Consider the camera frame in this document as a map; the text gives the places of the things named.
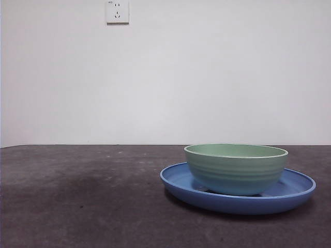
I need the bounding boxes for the white wall socket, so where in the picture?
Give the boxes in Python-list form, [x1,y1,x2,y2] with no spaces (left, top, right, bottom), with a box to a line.
[106,0,130,26]

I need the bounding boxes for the blue plate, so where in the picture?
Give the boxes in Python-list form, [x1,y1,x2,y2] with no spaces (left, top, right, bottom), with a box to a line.
[159,162,317,215]

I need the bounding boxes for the green bowl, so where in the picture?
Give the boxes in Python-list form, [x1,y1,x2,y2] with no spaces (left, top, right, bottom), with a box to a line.
[184,144,289,196]

